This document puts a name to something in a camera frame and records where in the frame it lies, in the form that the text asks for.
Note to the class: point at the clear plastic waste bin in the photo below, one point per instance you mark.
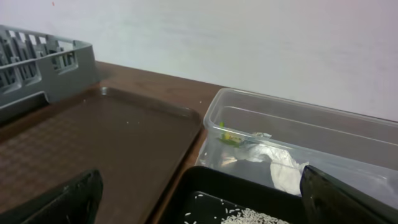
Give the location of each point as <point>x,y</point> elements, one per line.
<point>359,150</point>

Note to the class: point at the white tissue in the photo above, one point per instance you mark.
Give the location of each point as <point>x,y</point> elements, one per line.
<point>286,172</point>

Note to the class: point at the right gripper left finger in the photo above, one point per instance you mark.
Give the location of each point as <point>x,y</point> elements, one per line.
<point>74,201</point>

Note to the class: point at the dark brown serving tray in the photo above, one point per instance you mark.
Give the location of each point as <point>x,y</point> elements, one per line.
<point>137,143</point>

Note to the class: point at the pile of rice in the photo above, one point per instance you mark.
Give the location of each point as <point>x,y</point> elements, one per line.
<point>248,217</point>

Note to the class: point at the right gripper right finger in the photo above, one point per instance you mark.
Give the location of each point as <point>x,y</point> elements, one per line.
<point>329,200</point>

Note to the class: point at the grey plastic dish rack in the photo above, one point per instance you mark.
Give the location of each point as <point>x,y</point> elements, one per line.
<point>38,68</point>

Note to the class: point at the green snack wrapper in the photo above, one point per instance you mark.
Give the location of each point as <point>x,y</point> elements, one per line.
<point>235,141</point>

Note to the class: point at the black waste tray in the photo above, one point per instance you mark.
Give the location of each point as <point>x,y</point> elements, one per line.
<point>236,190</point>

